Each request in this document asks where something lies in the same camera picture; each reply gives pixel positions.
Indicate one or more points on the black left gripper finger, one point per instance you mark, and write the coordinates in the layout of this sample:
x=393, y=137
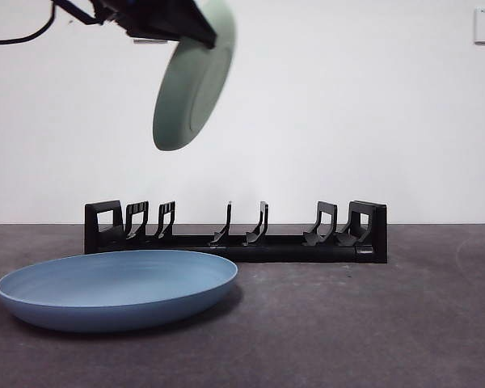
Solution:
x=182, y=22

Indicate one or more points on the pale green plate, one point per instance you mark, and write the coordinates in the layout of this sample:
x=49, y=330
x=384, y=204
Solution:
x=186, y=101

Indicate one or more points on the blue plate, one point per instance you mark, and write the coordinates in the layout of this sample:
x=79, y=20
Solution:
x=113, y=295

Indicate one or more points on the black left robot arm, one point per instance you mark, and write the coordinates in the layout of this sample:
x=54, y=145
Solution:
x=109, y=10

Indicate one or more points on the black plate rack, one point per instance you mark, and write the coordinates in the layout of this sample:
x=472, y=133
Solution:
x=291, y=252

